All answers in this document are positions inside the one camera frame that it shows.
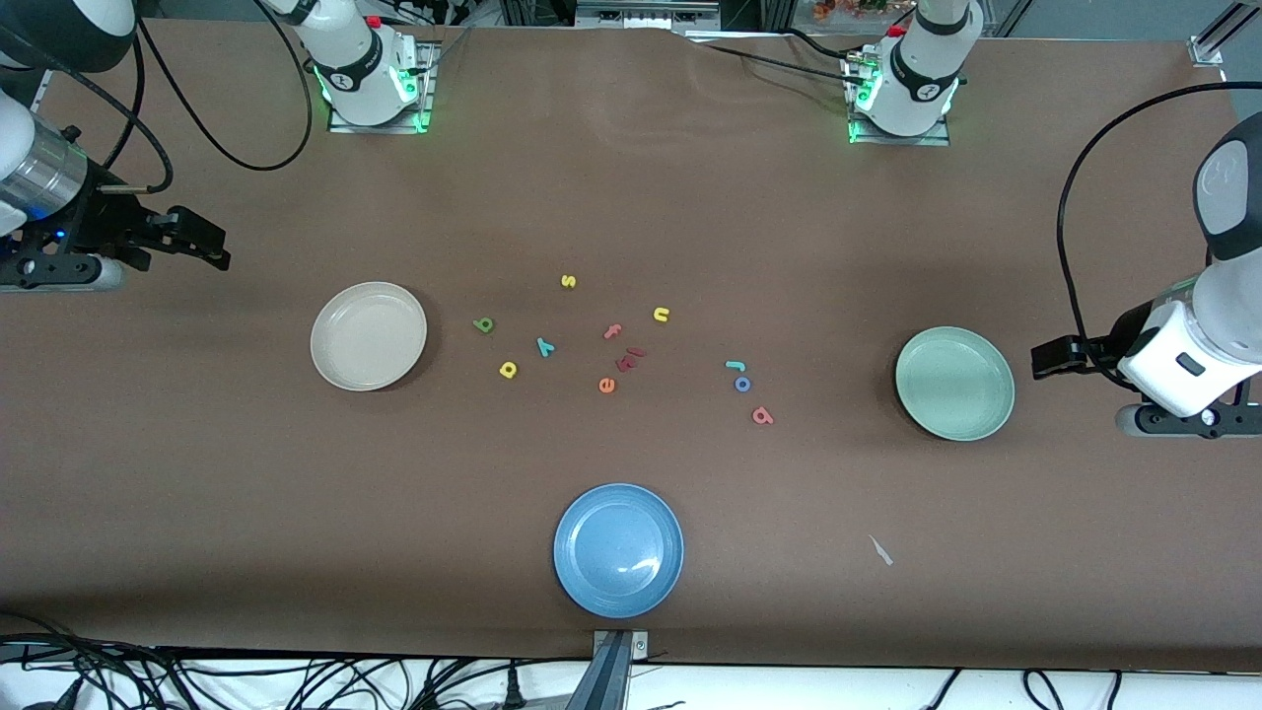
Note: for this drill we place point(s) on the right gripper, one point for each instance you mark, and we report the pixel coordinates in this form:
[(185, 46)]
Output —
[(102, 219)]

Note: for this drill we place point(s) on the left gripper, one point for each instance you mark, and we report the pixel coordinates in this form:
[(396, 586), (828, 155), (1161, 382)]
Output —
[(1112, 344)]

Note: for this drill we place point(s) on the salmon foam letter a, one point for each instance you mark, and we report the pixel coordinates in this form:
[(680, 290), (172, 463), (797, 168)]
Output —
[(762, 415)]

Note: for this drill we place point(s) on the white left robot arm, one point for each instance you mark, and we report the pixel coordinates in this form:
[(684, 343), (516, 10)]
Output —
[(922, 84)]

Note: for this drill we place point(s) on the light green plate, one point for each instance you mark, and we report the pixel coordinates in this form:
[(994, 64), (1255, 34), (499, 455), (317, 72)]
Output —
[(954, 385)]

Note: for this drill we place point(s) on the beige brown plate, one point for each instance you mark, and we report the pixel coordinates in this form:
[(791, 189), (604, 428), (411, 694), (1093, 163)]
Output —
[(367, 337)]

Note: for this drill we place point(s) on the brown table cover sheet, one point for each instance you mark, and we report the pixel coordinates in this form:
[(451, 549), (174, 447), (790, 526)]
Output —
[(197, 473)]

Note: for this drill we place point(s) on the small white paper scrap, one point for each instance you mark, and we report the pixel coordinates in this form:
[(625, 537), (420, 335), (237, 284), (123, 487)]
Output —
[(880, 550)]

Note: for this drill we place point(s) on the orange floral decoration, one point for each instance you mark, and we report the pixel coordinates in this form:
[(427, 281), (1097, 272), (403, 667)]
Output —
[(848, 8)]

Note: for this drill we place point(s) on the blue plate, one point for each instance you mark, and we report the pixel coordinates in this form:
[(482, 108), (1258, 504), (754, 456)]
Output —
[(618, 550)]

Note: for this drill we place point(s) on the grey metal equipment box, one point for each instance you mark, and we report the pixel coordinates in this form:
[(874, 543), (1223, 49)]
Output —
[(646, 12)]

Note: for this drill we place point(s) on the black power plug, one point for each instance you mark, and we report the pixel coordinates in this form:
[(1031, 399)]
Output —
[(514, 690)]

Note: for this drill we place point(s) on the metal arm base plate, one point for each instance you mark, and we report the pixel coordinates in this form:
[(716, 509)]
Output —
[(937, 139), (340, 124)]

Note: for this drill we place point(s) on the aluminium frame profile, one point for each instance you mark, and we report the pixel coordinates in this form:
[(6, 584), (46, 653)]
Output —
[(39, 91), (1218, 35)]

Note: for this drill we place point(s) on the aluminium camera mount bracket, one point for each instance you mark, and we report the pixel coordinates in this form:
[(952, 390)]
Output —
[(616, 671)]

